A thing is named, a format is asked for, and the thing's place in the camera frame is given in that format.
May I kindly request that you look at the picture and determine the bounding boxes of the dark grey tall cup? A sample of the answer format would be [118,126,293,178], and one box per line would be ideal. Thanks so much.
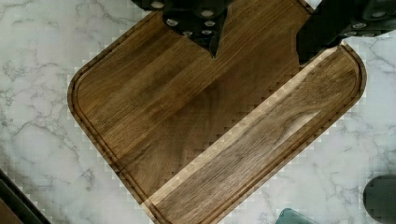
[363,175,396,224]

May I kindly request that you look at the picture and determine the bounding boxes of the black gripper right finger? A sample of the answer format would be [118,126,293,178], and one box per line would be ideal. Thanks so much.
[296,0,396,64]

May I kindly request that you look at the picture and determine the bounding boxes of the wooden cutting board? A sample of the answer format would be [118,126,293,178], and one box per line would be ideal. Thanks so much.
[68,0,366,224]

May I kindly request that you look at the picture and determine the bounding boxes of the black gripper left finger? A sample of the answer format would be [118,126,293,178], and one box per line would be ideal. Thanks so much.
[132,0,233,58]

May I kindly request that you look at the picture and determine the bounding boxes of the black appliance edge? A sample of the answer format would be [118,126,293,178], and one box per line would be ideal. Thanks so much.
[0,171,51,224]

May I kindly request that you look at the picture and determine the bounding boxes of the teal square canister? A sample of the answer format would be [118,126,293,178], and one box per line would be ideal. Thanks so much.
[276,208,318,224]

